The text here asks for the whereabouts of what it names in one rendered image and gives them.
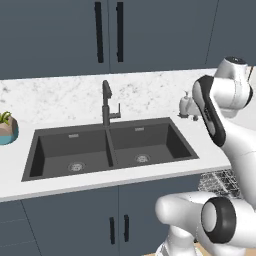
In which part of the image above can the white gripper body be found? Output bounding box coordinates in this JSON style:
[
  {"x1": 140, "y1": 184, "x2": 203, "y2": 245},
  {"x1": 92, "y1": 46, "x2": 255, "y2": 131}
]
[{"x1": 178, "y1": 91, "x2": 201, "y2": 118}]

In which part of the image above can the grey base cupboard door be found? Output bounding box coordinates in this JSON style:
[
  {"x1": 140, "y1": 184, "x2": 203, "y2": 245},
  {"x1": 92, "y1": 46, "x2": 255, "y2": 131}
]
[
  {"x1": 117, "y1": 173, "x2": 202, "y2": 256},
  {"x1": 20, "y1": 185, "x2": 121, "y2": 256}
]

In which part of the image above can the dark sink tap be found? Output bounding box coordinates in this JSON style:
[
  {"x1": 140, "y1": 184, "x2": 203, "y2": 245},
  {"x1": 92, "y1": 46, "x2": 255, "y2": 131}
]
[{"x1": 101, "y1": 79, "x2": 122, "y2": 128}]

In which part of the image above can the dark double sink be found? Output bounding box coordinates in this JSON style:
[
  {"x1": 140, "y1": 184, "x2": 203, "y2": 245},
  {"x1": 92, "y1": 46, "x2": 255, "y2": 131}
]
[{"x1": 21, "y1": 116, "x2": 200, "y2": 183}]

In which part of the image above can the plant in teal pot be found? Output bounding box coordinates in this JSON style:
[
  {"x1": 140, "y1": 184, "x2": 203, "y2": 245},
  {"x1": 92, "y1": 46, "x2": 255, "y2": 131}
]
[{"x1": 0, "y1": 111, "x2": 20, "y2": 146}]

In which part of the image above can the grey drawer front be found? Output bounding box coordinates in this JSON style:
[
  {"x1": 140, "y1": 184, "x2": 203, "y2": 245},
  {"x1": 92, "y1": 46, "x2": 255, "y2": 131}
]
[
  {"x1": 0, "y1": 199, "x2": 30, "y2": 224},
  {"x1": 0, "y1": 218, "x2": 37, "y2": 244},
  {"x1": 0, "y1": 239, "x2": 43, "y2": 256}
]

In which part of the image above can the grey wall cupboard door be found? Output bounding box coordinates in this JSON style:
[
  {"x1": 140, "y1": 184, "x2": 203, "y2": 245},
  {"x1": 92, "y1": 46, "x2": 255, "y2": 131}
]
[
  {"x1": 0, "y1": 0, "x2": 111, "y2": 81},
  {"x1": 204, "y1": 0, "x2": 256, "y2": 70},
  {"x1": 107, "y1": 0, "x2": 220, "y2": 75}
]

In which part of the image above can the wire dishwasher rack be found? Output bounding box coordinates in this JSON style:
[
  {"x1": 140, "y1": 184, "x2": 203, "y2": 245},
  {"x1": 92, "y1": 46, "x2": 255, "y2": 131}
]
[{"x1": 198, "y1": 168, "x2": 244, "y2": 200}]

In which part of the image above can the long black cupboard handle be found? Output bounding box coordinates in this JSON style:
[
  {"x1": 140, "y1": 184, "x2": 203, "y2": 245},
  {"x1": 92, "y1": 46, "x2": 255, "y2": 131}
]
[
  {"x1": 115, "y1": 1, "x2": 125, "y2": 63},
  {"x1": 94, "y1": 1, "x2": 105, "y2": 64}
]

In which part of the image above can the short black cupboard handle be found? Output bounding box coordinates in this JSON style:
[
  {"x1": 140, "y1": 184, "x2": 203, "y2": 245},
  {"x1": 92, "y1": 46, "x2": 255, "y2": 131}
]
[
  {"x1": 108, "y1": 216, "x2": 116, "y2": 245},
  {"x1": 123, "y1": 214, "x2": 131, "y2": 243}
]

